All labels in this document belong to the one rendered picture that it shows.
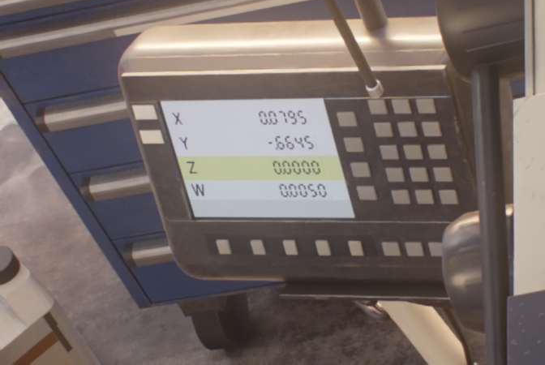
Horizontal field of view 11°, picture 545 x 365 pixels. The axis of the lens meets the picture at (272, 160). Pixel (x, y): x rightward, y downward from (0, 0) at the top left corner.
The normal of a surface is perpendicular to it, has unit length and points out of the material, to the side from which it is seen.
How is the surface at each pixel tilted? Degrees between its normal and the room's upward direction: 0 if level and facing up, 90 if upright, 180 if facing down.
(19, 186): 0
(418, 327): 53
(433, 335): 48
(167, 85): 71
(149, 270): 90
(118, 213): 90
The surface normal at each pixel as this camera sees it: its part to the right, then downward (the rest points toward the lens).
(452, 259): -0.71, -0.21
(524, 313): -0.36, -0.64
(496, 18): -0.28, 0.14
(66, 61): -0.11, 0.76
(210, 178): -0.40, 0.52
